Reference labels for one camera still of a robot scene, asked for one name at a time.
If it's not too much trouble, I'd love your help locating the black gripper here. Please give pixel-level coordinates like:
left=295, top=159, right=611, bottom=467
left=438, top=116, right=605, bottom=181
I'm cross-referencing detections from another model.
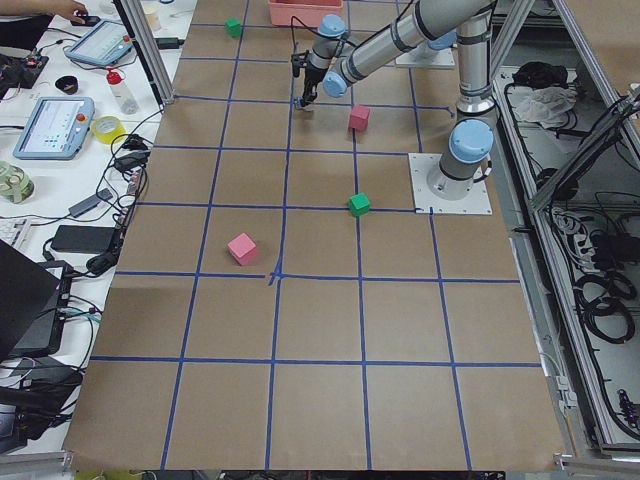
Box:
left=291, top=50, right=325, bottom=103

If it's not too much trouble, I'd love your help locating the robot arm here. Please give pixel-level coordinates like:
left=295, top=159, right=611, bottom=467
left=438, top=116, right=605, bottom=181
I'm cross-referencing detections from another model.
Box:
left=427, top=1, right=495, bottom=201
left=291, top=1, right=495, bottom=115

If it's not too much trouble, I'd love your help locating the person hand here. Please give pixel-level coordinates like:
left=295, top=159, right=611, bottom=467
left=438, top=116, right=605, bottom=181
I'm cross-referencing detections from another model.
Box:
left=45, top=0, right=88, bottom=24

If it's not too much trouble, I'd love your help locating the pink cube centre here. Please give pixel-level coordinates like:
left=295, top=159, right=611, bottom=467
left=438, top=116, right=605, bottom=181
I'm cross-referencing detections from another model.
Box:
left=348, top=104, right=371, bottom=132

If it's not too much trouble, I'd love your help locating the pink cube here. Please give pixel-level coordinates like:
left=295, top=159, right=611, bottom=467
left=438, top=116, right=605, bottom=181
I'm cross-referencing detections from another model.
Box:
left=348, top=104, right=371, bottom=132
left=227, top=232, right=259, bottom=266

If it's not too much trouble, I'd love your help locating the pink plastic bin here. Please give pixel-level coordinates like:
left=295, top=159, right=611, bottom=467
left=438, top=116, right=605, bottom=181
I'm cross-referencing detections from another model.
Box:
left=267, top=0, right=344, bottom=27

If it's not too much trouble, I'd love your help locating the green cube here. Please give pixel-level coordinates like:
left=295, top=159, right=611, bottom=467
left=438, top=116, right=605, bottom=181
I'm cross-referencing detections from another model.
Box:
left=225, top=18, right=243, bottom=38
left=348, top=192, right=371, bottom=218

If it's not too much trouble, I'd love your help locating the pink cube far left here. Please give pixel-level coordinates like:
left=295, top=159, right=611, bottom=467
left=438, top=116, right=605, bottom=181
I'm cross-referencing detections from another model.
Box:
left=227, top=232, right=259, bottom=266

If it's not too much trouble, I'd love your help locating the white squeeze bottle red cap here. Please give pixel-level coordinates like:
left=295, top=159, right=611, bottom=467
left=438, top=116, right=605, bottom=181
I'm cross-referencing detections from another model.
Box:
left=106, top=69, right=139, bottom=115

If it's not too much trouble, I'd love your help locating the teach pendant upper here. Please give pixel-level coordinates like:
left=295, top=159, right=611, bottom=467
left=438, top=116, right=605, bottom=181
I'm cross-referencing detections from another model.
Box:
left=64, top=20, right=132, bottom=67

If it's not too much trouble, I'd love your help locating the teach pendant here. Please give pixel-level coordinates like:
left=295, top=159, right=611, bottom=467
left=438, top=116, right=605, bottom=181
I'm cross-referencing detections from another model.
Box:
left=13, top=97, right=95, bottom=160
left=64, top=20, right=132, bottom=67

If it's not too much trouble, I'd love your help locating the yellow tape roll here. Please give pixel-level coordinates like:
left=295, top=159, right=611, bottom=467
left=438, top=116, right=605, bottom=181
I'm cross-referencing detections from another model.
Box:
left=90, top=116, right=126, bottom=145

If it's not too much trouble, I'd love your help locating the black bowl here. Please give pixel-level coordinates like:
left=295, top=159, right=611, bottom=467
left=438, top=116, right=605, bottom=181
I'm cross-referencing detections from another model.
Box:
left=55, top=75, right=79, bottom=95

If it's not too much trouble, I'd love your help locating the teach pendant lower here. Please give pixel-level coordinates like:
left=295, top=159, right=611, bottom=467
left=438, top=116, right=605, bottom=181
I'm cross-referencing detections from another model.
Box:
left=13, top=97, right=95, bottom=160

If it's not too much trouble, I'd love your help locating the black laptop charger brick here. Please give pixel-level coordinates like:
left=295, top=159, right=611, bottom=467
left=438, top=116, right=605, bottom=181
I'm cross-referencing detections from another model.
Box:
left=51, top=225, right=115, bottom=254

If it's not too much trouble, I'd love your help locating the green tape roll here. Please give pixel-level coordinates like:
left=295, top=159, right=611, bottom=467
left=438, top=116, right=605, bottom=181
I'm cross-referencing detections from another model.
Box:
left=0, top=161, right=35, bottom=203

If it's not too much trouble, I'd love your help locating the black laptop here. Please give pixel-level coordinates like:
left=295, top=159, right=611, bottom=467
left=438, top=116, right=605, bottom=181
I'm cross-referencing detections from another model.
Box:
left=1, top=242, right=71, bottom=361

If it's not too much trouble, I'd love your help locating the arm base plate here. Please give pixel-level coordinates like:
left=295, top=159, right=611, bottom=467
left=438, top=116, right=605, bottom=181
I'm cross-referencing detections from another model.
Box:
left=395, top=42, right=455, bottom=70
left=408, top=153, right=492, bottom=215

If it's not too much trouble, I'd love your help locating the aluminium frame post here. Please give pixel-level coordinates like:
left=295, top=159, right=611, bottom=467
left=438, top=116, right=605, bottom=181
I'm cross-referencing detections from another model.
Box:
left=113, top=0, right=175, bottom=106

